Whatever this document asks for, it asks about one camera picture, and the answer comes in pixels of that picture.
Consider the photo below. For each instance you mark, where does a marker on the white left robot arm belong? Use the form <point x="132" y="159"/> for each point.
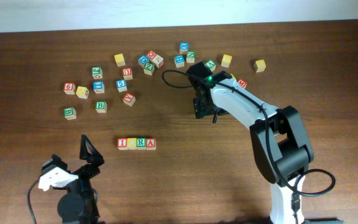
<point x="79" y="204"/>

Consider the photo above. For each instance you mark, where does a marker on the blue H block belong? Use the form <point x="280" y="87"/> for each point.
<point x="179" y="61"/>

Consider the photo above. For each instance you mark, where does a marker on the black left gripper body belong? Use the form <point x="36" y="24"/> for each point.
<point x="84" y="173"/>

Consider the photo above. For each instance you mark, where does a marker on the green Z block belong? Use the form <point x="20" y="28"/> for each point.
<point x="149" y="68"/>

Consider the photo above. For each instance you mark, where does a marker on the blue I block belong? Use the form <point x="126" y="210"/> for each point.
<point x="98" y="87"/>

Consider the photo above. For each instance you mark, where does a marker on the blue 5 block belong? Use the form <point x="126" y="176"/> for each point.
<point x="121" y="85"/>

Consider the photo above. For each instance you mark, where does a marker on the red M block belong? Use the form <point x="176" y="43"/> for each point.
<point x="242" y="83"/>

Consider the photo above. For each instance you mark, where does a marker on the blue D block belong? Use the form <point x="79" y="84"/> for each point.
<point x="143" y="60"/>

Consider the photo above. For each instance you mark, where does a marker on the red C block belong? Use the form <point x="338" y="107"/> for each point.
<point x="151" y="55"/>

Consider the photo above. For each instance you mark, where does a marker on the red A block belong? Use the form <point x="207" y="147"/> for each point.
<point x="151" y="144"/>

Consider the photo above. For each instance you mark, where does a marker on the red 6 block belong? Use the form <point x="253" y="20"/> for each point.
<point x="69" y="88"/>

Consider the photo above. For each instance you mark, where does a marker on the red K block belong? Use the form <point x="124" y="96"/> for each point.
<point x="129" y="99"/>

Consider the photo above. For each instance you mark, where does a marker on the red U block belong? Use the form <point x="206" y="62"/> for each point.
<point x="127" y="73"/>

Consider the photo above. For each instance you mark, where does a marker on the green V block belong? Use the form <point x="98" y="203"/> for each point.
<point x="210" y="65"/>

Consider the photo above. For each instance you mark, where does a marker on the green J block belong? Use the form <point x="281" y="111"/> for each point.
<point x="97" y="72"/>

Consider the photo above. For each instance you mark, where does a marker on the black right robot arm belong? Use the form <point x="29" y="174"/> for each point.
<point x="282" y="150"/>

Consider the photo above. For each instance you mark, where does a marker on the green b block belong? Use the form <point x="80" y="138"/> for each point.
<point x="101" y="106"/>
<point x="69" y="113"/>

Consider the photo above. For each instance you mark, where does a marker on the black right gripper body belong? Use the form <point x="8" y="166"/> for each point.
<point x="208" y="102"/>

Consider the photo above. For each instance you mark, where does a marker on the yellow block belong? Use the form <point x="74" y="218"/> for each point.
<point x="131" y="143"/>
<point x="259" y="66"/>
<point x="226" y="60"/>
<point x="82" y="92"/>
<point x="120" y="60"/>

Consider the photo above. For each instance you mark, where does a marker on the red number block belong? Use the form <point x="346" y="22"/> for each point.
<point x="122" y="144"/>

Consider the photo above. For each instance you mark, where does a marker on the green R block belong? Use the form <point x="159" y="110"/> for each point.
<point x="141" y="143"/>

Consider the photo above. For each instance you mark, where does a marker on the tilted red-edged block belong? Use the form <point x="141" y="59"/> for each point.
<point x="158" y="61"/>

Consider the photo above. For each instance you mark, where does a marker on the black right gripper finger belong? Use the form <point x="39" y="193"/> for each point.
<point x="201" y="108"/>
<point x="218" y="112"/>

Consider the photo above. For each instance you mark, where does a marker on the blue X block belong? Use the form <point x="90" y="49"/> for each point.
<point x="183" y="47"/>

